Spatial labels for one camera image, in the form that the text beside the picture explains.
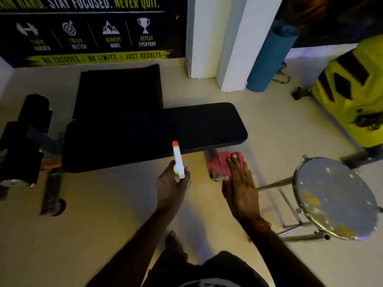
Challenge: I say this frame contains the person's left hand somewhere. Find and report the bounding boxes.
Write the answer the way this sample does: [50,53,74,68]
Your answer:
[156,165,191,213]

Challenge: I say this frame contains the person's right hand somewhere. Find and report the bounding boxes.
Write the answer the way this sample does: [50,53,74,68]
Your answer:
[222,154,261,222]

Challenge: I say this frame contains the clear spray bottle white nozzle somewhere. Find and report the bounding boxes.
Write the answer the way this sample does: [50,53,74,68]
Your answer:
[172,141,192,192]

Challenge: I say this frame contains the pink cleaning cloth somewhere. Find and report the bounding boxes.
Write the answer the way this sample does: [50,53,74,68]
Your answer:
[206,151,245,198]

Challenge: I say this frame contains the black padded gym bench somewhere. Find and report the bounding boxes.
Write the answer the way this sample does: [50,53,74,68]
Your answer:
[0,94,248,217]

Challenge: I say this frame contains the person's left forearm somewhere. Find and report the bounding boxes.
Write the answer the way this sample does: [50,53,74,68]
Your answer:
[85,207,177,287]

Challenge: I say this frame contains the person's right forearm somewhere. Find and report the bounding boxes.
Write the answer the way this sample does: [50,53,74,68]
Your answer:
[250,221,327,287]

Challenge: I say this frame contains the person's left foot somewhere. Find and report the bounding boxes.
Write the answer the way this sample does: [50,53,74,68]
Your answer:
[164,231,188,256]

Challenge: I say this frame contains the person's dark trousers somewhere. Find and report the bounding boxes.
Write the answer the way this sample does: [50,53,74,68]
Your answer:
[142,251,270,287]

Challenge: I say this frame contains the orange thread wristband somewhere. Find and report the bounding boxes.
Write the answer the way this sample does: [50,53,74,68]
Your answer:
[251,217,272,233]

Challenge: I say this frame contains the round metal stool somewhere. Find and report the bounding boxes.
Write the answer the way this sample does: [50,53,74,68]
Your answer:
[256,154,383,242]

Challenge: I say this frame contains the black floor mat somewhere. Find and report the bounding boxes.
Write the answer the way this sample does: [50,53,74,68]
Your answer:
[73,64,164,120]

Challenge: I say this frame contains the blue rolled yoga mat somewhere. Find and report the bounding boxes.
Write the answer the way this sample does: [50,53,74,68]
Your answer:
[246,20,301,92]

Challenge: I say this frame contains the yellow exercise bike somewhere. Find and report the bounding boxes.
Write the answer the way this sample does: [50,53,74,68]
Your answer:
[292,34,383,168]

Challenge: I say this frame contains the black cable loop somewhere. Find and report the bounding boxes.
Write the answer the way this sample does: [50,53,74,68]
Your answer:
[270,62,291,85]

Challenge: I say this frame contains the white wall panel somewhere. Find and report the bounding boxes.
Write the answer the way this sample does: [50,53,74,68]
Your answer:
[216,0,284,92]
[185,0,234,79]

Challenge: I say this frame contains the black yellow striped wall banner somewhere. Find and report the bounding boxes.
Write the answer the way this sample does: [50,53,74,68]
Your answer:
[0,0,188,68]

